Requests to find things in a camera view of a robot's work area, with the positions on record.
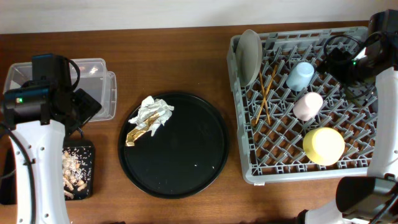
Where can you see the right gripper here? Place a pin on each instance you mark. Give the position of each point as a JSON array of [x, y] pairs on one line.
[[340, 58]]

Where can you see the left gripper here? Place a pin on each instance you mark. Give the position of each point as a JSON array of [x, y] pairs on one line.
[[86, 104]]

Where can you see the light blue cup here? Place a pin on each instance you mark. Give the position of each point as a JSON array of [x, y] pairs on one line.
[[300, 76]]

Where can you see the pink cup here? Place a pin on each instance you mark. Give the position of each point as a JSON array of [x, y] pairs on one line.
[[308, 106]]

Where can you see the food scraps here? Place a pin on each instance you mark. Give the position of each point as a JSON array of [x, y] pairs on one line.
[[76, 175]]

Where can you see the wooden chopstick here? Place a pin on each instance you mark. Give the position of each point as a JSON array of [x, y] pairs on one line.
[[264, 103], [270, 83]]

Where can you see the gold foil wrapper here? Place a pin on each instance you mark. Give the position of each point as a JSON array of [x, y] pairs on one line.
[[138, 133]]

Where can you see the white napkin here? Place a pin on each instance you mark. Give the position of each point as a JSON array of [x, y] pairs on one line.
[[152, 114]]

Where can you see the yellow bowl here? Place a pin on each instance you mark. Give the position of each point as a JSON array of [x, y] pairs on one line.
[[323, 146]]

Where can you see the grey plate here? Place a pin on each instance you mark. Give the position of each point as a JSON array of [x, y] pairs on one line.
[[248, 57]]

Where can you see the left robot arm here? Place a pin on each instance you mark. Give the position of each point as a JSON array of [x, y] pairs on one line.
[[38, 116]]

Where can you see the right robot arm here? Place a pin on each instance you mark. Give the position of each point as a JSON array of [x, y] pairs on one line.
[[371, 198]]

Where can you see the grey dishwasher rack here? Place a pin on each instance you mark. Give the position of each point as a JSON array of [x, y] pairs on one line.
[[273, 152]]

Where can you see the clear plastic bin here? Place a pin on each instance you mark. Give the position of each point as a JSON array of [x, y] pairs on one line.
[[95, 79]]

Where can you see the black rectangular tray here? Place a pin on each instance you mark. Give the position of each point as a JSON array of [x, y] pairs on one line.
[[85, 148]]

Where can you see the round black tray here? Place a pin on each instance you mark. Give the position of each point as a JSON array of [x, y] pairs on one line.
[[184, 156]]

